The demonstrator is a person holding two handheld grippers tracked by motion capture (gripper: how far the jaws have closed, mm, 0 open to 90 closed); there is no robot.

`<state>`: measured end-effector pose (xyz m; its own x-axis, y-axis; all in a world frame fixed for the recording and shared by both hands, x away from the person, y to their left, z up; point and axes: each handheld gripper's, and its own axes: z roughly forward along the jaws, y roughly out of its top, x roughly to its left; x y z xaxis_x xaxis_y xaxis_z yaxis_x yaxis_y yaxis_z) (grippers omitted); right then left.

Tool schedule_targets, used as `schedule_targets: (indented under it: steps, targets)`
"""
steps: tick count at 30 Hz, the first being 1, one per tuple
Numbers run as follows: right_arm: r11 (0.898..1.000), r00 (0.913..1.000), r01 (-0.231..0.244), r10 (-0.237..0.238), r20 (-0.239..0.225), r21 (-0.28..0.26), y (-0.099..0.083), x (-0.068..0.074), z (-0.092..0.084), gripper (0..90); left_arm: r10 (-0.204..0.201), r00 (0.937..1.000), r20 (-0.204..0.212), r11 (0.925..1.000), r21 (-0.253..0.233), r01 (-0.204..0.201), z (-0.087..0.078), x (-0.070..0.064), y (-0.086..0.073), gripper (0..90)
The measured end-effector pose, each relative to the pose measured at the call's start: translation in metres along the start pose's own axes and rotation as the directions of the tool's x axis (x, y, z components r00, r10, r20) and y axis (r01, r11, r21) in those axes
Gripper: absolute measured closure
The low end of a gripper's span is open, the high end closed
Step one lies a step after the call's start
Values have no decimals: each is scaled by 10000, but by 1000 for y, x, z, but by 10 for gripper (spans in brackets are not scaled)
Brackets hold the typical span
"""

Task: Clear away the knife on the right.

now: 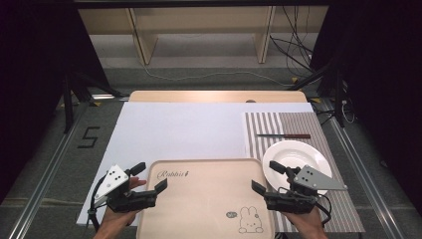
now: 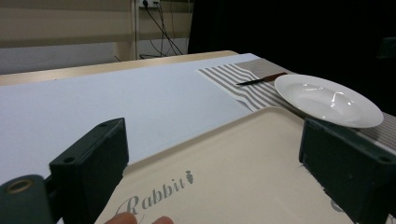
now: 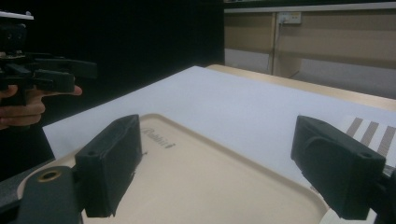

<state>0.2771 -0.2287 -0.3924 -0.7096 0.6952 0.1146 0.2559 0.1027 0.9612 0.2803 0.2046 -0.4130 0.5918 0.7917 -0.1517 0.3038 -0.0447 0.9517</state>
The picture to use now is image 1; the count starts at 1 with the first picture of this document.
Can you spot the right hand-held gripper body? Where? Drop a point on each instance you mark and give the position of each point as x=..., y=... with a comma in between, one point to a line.
x=312, y=181

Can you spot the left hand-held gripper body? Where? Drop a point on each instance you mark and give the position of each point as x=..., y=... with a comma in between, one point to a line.
x=114, y=181

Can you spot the person's left hand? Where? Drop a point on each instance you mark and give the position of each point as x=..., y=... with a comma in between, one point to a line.
x=116, y=221

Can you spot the person's right hand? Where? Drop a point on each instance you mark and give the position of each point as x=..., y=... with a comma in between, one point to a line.
x=307, y=223

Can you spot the white round plate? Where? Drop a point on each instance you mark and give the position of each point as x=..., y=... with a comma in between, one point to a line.
x=292, y=153

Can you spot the beige tray with rabbit print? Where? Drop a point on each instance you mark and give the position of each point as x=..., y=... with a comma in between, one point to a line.
x=205, y=199

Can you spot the striped grey placemat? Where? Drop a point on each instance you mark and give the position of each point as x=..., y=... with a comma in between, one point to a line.
x=298, y=124

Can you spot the white board sheet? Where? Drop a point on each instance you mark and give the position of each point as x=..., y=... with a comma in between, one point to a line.
x=182, y=132

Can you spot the black metal stand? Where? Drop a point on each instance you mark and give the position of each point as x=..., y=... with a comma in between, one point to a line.
x=68, y=106
x=338, y=99

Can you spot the light wooden table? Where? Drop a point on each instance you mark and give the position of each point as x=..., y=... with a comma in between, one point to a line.
x=215, y=96

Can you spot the black curtain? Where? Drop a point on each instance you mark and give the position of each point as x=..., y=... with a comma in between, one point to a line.
x=33, y=66
x=381, y=83

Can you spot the light wooden shelf unit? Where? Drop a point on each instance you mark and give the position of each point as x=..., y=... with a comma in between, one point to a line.
x=199, y=20

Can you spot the metal floor rail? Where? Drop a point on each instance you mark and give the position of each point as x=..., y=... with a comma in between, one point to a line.
x=368, y=186
x=40, y=186

